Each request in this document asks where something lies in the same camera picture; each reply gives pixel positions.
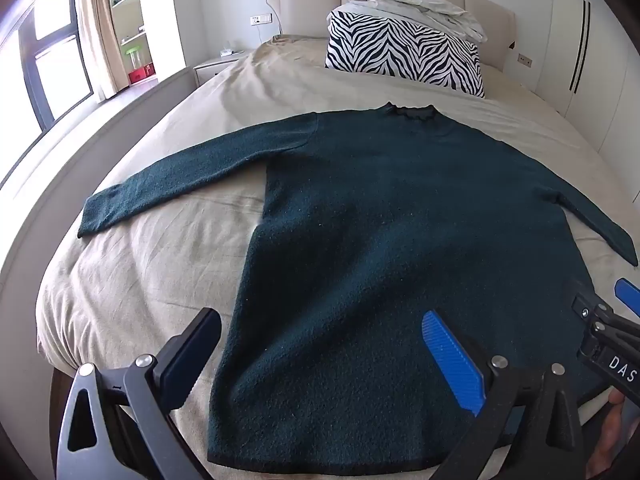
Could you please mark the zebra print pillow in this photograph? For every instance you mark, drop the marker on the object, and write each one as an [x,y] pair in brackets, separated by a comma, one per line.
[400,47]

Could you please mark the white wall socket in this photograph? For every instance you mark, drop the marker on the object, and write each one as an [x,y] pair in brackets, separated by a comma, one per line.
[261,19]

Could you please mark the beige padded headboard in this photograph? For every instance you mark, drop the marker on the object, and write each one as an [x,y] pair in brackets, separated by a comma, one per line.
[305,0]

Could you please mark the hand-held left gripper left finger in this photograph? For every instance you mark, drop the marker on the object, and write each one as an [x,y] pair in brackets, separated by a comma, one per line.
[176,382]

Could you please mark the beige wall socket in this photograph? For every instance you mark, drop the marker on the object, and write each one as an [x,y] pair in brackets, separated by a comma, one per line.
[525,60]

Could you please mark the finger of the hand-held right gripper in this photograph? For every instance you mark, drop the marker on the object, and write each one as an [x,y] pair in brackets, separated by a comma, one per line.
[591,306]
[630,296]

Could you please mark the dark green knit sweater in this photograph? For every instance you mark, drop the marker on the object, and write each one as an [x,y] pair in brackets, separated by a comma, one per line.
[380,220]

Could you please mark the red box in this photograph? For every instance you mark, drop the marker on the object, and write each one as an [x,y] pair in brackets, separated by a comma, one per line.
[140,75]

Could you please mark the folded white duvet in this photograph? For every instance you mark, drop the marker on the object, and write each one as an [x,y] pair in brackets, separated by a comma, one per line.
[415,2]

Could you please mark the beige curtain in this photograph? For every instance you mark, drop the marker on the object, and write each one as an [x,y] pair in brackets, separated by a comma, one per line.
[100,35]

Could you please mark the white wall shelf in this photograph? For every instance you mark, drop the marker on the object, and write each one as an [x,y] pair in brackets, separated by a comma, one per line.
[127,10]

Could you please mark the person's right hand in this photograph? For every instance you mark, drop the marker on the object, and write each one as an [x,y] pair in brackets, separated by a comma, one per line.
[612,430]

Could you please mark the white nightstand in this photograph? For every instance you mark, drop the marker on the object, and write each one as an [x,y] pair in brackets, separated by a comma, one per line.
[212,67]

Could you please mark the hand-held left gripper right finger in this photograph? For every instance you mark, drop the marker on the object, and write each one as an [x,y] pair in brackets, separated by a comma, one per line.
[452,365]

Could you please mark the black framed window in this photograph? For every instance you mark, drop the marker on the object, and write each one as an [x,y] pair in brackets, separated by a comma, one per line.
[55,70]

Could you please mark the bed with beige sheet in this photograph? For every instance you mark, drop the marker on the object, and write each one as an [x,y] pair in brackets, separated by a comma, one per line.
[165,260]

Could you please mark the small items on nightstand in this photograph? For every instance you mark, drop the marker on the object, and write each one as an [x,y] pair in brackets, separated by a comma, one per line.
[230,52]

